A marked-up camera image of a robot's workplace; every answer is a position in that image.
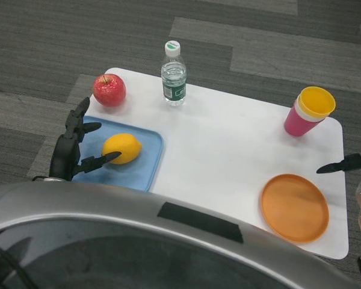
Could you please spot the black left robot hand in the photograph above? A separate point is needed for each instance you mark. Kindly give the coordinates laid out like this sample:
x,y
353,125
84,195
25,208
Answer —
x,y
67,150

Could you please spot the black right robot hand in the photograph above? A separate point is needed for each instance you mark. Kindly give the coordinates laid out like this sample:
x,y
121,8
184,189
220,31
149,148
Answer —
x,y
346,164

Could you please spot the yellow lemon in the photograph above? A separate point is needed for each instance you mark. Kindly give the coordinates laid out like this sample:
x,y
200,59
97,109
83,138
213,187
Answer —
x,y
123,147

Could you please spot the round orange plate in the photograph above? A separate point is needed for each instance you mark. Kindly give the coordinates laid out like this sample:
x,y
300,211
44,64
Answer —
x,y
294,207

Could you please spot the blue rectangle plate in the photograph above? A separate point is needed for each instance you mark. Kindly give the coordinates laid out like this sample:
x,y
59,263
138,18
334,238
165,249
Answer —
x,y
147,162

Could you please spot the pink plastic cup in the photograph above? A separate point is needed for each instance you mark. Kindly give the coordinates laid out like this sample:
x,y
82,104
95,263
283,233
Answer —
x,y
298,125

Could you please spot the white plastic cup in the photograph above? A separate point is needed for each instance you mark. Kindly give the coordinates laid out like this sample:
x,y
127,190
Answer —
x,y
302,114

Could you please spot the red apple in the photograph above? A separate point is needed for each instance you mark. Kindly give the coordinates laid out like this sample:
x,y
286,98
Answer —
x,y
109,90

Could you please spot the silver robot chest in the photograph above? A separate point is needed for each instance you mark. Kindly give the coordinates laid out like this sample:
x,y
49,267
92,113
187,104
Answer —
x,y
138,241

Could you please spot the clear water bottle green label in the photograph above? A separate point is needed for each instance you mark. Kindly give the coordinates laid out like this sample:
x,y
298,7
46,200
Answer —
x,y
174,78

